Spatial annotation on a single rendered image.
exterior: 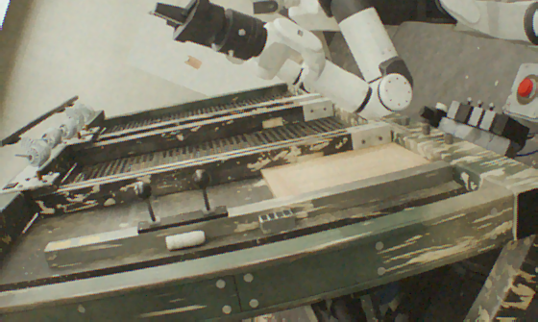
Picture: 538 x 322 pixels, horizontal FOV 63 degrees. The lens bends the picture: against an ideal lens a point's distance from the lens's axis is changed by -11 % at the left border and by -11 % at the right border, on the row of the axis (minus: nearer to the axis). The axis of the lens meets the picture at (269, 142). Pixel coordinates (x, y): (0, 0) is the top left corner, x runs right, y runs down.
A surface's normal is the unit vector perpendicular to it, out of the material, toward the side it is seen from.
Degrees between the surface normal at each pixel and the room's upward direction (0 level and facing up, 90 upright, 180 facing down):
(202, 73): 90
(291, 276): 90
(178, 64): 90
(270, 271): 90
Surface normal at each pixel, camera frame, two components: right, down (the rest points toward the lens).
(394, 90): 0.29, -0.11
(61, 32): 0.13, 0.32
